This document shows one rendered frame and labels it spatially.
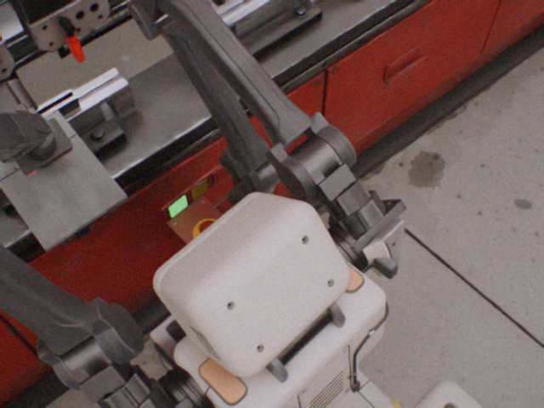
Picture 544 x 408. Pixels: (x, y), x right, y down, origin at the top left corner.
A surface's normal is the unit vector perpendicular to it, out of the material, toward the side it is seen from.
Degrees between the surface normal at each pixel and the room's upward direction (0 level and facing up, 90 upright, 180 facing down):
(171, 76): 0
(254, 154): 53
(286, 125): 21
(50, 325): 69
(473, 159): 0
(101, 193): 0
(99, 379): 45
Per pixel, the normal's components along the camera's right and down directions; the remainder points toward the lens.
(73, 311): 0.73, -0.61
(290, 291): 0.51, 0.14
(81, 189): -0.01, -0.48
